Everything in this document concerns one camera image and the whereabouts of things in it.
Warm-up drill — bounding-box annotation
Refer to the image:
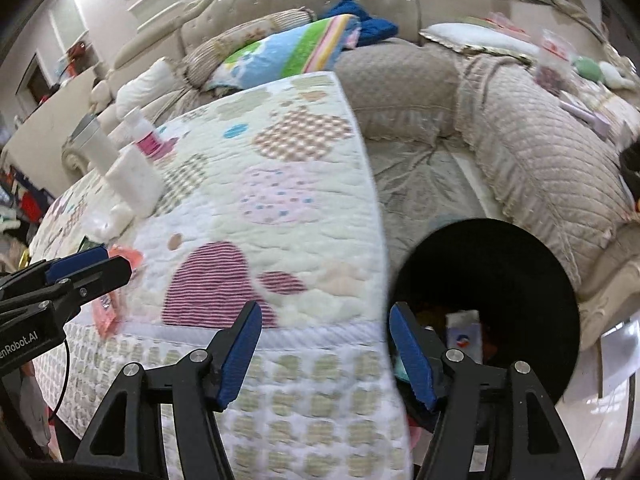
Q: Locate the crumpled white tissue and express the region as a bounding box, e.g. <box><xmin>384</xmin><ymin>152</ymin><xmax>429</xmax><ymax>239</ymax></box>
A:
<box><xmin>85</xmin><ymin>202</ymin><xmax>136</xmax><ymax>238</ymax></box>

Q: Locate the patchwork printed quilt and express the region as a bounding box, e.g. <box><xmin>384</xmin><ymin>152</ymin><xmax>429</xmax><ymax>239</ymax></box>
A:
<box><xmin>27</xmin><ymin>71</ymin><xmax>416</xmax><ymax>480</ymax></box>

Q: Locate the beige tufted sofa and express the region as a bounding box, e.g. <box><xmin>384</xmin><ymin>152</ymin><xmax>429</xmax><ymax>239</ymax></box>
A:
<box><xmin>60</xmin><ymin>0</ymin><xmax>640</xmax><ymax>351</ymax></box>

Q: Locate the pink plastic packet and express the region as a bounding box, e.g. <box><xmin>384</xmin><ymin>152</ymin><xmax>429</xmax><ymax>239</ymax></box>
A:
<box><xmin>92</xmin><ymin>245</ymin><xmax>146</xmax><ymax>339</ymax></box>

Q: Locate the white cushion gold trim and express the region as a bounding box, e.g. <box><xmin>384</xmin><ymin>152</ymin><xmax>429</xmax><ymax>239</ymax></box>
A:
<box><xmin>419</xmin><ymin>22</ymin><xmax>543</xmax><ymax>61</ymax></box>

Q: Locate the green plush toy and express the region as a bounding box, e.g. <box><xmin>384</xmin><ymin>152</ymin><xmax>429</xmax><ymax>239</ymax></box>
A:
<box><xmin>572</xmin><ymin>55</ymin><xmax>636</xmax><ymax>91</ymax></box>

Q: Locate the white bottle pink label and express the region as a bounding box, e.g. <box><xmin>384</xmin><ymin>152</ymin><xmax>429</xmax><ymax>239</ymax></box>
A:
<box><xmin>121</xmin><ymin>106</ymin><xmax>163</xmax><ymax>158</ymax></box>

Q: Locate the blue knitted cloth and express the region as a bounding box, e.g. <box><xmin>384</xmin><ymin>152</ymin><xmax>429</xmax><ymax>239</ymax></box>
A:
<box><xmin>317</xmin><ymin>0</ymin><xmax>400</xmax><ymax>50</ymax></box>

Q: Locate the black round bin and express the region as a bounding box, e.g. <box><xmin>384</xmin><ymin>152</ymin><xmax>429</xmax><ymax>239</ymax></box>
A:
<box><xmin>387</xmin><ymin>218</ymin><xmax>581</xmax><ymax>441</ymax></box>

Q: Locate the white thermos bottle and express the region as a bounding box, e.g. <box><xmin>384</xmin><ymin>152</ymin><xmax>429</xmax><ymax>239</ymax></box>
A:
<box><xmin>69</xmin><ymin>114</ymin><xmax>123</xmax><ymax>178</ymax></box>

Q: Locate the black cable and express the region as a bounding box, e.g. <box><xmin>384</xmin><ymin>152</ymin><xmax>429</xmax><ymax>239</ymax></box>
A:
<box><xmin>47</xmin><ymin>337</ymin><xmax>71</xmax><ymax>423</ymax></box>

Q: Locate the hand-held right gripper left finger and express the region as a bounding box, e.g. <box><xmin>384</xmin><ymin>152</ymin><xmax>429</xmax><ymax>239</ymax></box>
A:
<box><xmin>74</xmin><ymin>301</ymin><xmax>263</xmax><ymax>480</ymax></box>

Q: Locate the colourful striped pillow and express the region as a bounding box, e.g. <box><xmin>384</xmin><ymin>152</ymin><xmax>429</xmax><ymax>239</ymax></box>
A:
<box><xmin>207</xmin><ymin>14</ymin><xmax>362</xmax><ymax>92</ymax></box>

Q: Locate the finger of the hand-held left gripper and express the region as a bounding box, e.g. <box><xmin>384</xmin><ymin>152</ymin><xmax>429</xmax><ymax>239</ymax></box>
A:
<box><xmin>0</xmin><ymin>255</ymin><xmax>134</xmax><ymax>318</ymax></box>
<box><xmin>0</xmin><ymin>246</ymin><xmax>110</xmax><ymax>301</ymax></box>

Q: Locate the floral bolster cushion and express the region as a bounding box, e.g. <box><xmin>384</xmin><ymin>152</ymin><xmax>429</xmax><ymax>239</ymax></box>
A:
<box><xmin>182</xmin><ymin>7</ymin><xmax>318</xmax><ymax>76</ymax></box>

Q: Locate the plain white pillow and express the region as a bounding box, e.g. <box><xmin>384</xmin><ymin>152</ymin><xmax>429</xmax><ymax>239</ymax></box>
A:
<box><xmin>116</xmin><ymin>56</ymin><xmax>176</xmax><ymax>111</ymax></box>

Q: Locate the clear bag red print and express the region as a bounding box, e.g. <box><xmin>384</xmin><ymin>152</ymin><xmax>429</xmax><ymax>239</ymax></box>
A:
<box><xmin>535</xmin><ymin>30</ymin><xmax>571</xmax><ymax>91</ymax></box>

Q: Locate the large white red-blue box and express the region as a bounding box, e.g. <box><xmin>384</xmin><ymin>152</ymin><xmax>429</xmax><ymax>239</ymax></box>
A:
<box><xmin>445</xmin><ymin>310</ymin><xmax>483</xmax><ymax>363</ymax></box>

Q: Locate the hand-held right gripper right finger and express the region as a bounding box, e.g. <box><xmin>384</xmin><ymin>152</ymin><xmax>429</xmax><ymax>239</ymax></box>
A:
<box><xmin>389</xmin><ymin>302</ymin><xmax>586</xmax><ymax>480</ymax></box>

